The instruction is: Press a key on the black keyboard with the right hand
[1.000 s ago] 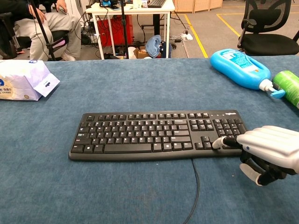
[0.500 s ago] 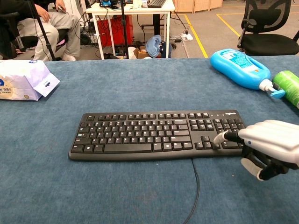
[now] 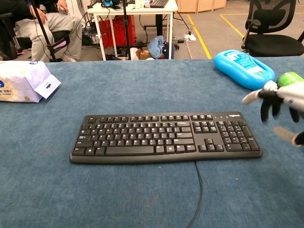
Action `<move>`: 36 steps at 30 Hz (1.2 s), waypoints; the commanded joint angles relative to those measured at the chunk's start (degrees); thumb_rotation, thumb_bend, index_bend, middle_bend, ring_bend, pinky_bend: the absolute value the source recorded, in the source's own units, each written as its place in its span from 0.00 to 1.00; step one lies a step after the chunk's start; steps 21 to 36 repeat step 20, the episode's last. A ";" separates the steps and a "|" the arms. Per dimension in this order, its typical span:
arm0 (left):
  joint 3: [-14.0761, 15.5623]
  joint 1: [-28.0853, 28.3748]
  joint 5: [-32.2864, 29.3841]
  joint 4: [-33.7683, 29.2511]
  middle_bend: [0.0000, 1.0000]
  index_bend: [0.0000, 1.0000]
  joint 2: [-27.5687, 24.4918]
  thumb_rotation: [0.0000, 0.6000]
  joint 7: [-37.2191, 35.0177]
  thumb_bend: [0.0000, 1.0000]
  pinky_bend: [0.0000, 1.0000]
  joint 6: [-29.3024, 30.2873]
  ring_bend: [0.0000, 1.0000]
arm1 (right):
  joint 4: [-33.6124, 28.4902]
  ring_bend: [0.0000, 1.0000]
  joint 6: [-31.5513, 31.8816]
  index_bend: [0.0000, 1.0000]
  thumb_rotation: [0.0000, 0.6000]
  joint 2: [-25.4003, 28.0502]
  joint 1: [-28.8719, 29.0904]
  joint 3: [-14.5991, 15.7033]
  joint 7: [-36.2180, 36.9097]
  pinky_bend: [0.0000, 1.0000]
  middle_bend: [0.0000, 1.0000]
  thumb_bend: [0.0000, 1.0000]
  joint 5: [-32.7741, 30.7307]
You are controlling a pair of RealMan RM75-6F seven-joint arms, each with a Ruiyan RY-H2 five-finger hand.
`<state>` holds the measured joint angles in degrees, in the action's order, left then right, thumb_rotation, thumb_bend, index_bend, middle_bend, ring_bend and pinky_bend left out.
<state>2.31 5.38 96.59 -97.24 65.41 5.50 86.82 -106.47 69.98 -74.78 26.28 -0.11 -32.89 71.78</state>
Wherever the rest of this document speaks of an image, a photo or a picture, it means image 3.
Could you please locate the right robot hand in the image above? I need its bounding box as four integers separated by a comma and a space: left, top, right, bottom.
241, 82, 304, 147

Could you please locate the black computer keyboard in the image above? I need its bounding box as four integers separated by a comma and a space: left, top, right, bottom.
69, 111, 263, 165

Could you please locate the green cylindrical can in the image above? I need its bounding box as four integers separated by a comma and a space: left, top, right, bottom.
276, 71, 304, 87

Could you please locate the blue detergent pump bottle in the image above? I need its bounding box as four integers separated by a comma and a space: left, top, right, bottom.
213, 49, 278, 92

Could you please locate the black mesh office chair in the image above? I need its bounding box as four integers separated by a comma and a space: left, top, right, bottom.
241, 0, 304, 57

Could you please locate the blue cloth bundle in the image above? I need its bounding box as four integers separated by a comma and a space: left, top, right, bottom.
147, 35, 165, 60

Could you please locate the cardboard box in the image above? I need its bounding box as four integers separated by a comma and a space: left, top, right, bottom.
135, 47, 155, 60

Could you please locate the blue table cloth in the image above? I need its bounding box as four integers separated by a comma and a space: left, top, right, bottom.
0, 56, 304, 228

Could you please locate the white desk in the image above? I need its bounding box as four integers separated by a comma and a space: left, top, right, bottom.
86, 0, 179, 61

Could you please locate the red cabinet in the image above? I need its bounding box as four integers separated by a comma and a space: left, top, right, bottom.
98, 15, 136, 48

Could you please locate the black chair under person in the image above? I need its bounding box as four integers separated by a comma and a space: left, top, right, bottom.
0, 13, 71, 61

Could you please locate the seated person in grey trousers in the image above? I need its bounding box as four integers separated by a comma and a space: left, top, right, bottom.
0, 0, 83, 63

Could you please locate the black tripod stand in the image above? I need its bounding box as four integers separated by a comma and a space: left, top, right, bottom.
28, 0, 57, 63

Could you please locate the white tissue paper pack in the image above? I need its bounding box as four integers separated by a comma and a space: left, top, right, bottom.
0, 60, 62, 104

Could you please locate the thin grey cable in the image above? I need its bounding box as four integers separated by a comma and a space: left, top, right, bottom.
185, 161, 204, 228

